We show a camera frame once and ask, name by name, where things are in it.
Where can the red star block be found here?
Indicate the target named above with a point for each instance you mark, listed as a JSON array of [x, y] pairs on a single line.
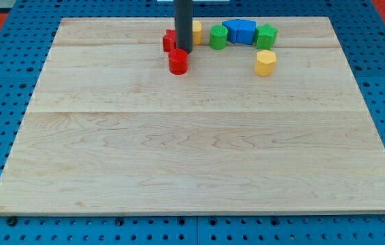
[[169, 40]]

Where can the green star block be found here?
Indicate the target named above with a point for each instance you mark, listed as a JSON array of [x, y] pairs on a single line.
[[265, 36]]

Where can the red cylinder block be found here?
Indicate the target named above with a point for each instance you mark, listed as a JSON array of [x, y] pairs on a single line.
[[178, 61]]

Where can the light wooden board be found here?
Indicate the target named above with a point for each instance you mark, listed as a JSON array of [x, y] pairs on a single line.
[[109, 131]]

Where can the green cylinder block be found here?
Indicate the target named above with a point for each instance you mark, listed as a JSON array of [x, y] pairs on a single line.
[[218, 37]]

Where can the yellow hexagon block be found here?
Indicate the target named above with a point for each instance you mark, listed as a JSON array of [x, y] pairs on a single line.
[[265, 63]]

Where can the yellow block behind rod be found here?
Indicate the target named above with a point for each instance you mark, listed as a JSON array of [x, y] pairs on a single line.
[[197, 32]]

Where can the blue curved block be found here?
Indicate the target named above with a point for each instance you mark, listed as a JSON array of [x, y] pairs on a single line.
[[240, 31]]

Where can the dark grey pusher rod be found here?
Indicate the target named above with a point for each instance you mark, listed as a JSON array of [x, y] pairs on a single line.
[[183, 16]]

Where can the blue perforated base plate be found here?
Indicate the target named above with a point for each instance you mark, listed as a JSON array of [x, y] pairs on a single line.
[[25, 39]]

